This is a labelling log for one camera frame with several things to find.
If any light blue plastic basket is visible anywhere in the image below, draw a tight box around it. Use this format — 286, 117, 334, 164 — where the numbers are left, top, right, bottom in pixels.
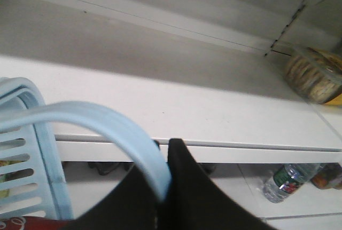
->
1, 77, 172, 220

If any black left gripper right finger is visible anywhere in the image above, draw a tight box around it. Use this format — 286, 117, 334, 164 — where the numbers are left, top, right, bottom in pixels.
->
158, 138, 272, 229

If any clear cookie box yellow label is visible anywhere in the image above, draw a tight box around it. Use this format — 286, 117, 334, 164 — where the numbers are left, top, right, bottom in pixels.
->
284, 46, 341, 106

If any clear water bottle green label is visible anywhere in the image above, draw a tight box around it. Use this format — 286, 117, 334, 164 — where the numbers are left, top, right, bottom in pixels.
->
262, 163, 322, 203

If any red coca cola aluminium bottle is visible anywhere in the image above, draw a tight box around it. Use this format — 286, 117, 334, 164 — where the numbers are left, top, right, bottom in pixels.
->
1, 216, 69, 230

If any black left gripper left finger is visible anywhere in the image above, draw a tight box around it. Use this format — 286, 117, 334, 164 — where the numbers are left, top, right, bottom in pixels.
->
60, 140, 172, 230

